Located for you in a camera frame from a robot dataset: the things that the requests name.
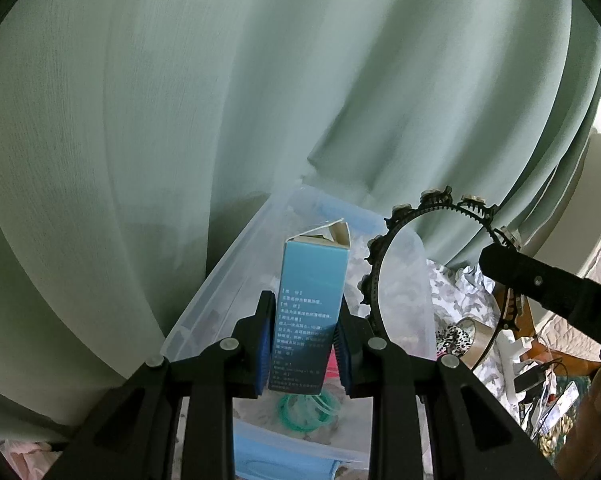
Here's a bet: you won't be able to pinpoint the pale pink cloth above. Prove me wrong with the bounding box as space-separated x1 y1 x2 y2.
0 439 68 468

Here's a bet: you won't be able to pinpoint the floral printed blanket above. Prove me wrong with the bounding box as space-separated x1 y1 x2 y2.
425 260 521 411

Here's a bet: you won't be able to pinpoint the clear plastic storage container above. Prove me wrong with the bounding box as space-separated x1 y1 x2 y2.
158 185 438 480

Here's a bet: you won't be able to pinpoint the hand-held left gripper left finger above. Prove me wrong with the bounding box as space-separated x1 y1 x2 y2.
55 290 276 480

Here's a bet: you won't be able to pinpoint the black studded headband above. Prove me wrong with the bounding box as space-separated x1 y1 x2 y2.
357 186 523 331

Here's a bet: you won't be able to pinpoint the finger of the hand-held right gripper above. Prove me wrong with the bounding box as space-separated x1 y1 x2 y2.
479 244 588 318

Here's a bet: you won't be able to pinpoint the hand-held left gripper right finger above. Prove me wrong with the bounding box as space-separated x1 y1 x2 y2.
333 302 556 480

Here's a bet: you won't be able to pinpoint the pale green curtain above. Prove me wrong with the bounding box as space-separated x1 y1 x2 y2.
0 0 601 441

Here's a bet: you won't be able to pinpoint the pink hair roller clip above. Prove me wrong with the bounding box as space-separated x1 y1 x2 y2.
324 349 342 382

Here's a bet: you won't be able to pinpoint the clear tape roll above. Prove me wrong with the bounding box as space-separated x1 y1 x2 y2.
450 316 497 373

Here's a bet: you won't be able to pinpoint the light blue carton box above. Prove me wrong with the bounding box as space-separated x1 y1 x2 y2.
268 217 352 393

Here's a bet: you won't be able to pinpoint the green hair ties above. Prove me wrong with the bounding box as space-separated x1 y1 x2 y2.
278 392 338 433

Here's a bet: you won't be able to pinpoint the leopard print scrunchie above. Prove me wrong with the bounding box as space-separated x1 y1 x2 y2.
437 325 468 358

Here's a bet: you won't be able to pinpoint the small glossy packet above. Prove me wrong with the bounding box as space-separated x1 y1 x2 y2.
545 380 581 426

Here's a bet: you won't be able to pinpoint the black charger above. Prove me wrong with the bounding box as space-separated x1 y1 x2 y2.
513 367 546 393

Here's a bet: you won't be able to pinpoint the white power strip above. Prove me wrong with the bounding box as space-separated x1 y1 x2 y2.
495 332 536 401

